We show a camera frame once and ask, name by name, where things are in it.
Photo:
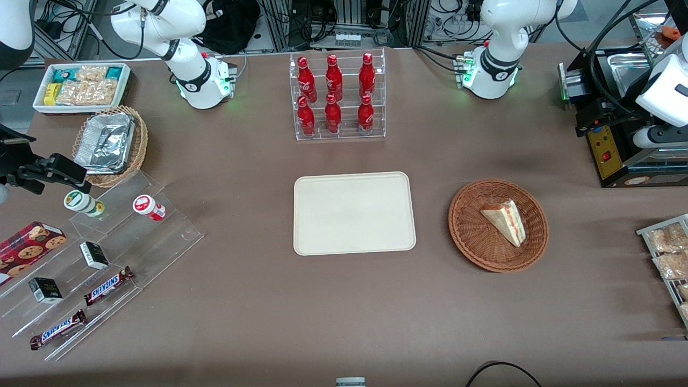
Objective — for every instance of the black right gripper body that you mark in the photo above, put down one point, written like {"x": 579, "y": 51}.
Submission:
{"x": 12, "y": 160}

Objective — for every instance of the triangular sandwich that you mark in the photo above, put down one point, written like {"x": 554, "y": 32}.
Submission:
{"x": 505, "y": 220}

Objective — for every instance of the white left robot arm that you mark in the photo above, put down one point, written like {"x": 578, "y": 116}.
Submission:
{"x": 497, "y": 32}

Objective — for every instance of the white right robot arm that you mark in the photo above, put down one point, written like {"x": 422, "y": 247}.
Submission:
{"x": 188, "y": 70}

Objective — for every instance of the light wicker basket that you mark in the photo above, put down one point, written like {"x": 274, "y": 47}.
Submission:
{"x": 138, "y": 153}

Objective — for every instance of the tray of packaged snacks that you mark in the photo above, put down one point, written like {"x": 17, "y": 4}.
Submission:
{"x": 672, "y": 290}

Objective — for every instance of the round brown wicker basket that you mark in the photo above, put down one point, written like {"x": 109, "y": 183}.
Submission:
{"x": 473, "y": 236}

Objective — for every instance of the cream rectangular tray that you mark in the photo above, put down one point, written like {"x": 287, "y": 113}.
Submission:
{"x": 355, "y": 214}

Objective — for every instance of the green lid cup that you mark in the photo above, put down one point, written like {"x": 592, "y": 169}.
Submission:
{"x": 80, "y": 202}

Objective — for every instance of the aluminium foil container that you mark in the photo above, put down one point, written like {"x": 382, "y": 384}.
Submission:
{"x": 105, "y": 144}

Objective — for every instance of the white rectangular snack box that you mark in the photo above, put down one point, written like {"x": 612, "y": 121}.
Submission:
{"x": 40, "y": 105}

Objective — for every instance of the black appliance yellow panel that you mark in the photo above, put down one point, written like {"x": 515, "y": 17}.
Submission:
{"x": 607, "y": 156}

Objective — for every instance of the red cookie box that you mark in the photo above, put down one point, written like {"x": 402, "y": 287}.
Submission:
{"x": 29, "y": 247}

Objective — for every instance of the yellow snack packet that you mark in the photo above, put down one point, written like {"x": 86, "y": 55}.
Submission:
{"x": 50, "y": 94}

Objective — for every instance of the clear rice cracker bag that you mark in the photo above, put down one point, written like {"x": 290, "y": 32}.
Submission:
{"x": 91, "y": 73}
{"x": 88, "y": 92}

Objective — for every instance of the red lid cup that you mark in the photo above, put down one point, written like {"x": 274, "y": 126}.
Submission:
{"x": 146, "y": 206}

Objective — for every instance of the teal snack packet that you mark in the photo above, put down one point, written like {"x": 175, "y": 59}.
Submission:
{"x": 114, "y": 71}
{"x": 63, "y": 75}

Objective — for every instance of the small black box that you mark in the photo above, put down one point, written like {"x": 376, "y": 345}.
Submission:
{"x": 45, "y": 290}
{"x": 94, "y": 255}

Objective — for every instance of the black metal box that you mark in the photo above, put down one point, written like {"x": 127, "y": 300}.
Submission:
{"x": 578, "y": 80}

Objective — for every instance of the clear snack bag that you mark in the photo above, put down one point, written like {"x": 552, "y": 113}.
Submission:
{"x": 672, "y": 266}
{"x": 685, "y": 310}
{"x": 666, "y": 239}
{"x": 683, "y": 291}

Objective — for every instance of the orange object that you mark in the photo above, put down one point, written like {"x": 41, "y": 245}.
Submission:
{"x": 671, "y": 32}

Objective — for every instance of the clear acrylic stepped display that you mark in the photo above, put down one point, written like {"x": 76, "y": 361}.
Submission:
{"x": 161, "y": 242}

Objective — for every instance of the Snickers chocolate bar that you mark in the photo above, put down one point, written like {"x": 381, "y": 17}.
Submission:
{"x": 58, "y": 329}
{"x": 107, "y": 286}

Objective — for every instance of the black bag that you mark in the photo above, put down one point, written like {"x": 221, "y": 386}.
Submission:
{"x": 228, "y": 27}

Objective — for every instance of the red cola bottle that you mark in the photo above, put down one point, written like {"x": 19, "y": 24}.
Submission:
{"x": 367, "y": 75}
{"x": 334, "y": 78}
{"x": 306, "y": 119}
{"x": 332, "y": 117}
{"x": 365, "y": 117}
{"x": 306, "y": 80}

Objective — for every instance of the clear acrylic bottle rack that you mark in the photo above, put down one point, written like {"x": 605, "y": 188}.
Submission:
{"x": 346, "y": 137}

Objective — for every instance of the white power strip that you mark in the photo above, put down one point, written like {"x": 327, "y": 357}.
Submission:
{"x": 348, "y": 38}

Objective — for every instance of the small grey device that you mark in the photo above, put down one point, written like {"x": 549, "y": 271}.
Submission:
{"x": 350, "y": 382}

